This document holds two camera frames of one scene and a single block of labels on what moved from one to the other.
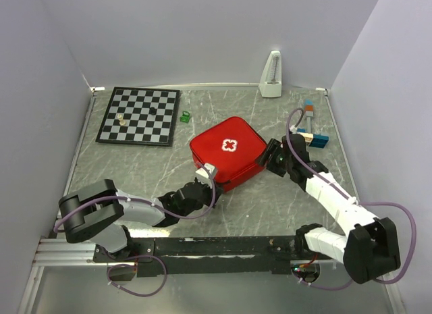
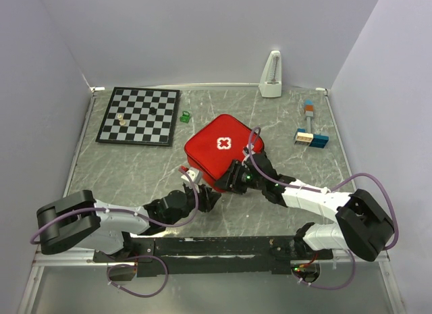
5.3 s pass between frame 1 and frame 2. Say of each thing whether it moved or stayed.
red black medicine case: moved
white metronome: stayed
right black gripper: moved
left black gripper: stayed
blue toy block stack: stayed
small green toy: stayed
